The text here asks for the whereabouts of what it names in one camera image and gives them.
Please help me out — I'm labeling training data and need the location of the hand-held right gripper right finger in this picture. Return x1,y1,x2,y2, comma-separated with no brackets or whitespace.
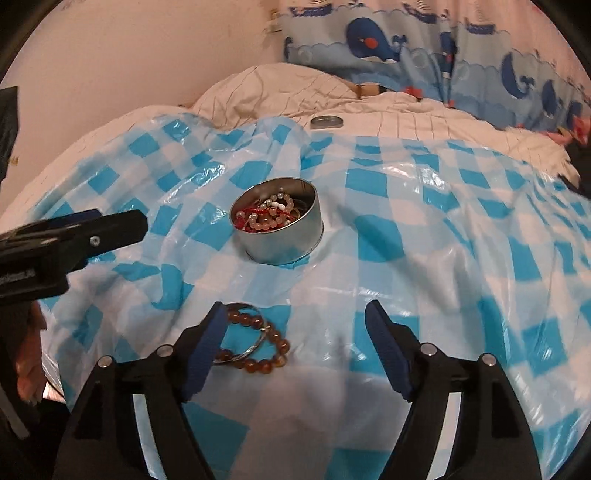
364,299,542,480

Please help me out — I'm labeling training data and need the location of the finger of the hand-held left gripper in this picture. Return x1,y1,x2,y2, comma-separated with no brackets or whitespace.
0,209,149,278

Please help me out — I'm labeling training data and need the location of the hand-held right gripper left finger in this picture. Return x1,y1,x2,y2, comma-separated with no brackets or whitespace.
64,301,229,480

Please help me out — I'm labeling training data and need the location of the silver metal ring bangle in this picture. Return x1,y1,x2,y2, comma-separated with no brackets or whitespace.
212,305,274,366

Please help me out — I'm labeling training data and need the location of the amber bead bracelet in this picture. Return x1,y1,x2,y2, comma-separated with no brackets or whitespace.
215,304,291,374

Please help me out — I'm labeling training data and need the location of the red string bracelet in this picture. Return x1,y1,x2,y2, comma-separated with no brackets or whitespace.
233,200,296,230

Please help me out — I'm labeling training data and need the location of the round metal tin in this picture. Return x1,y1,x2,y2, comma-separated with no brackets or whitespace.
229,178,324,266

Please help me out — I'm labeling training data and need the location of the pink bead bracelet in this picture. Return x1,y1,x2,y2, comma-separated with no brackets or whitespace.
245,205,302,233

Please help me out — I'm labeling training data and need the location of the white pearl bead bracelet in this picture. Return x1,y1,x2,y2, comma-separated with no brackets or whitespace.
257,193,297,219

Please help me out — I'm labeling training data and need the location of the person's left hand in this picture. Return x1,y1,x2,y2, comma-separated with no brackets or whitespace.
17,304,64,404

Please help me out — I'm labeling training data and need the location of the blue checkered plastic sheet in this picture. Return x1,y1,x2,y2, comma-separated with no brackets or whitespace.
9,113,591,480

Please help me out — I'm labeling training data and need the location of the white grid-line duvet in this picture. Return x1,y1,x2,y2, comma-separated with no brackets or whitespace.
189,62,580,185

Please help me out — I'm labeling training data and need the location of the blue whale print curtain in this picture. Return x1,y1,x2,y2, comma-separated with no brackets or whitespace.
277,0,591,134

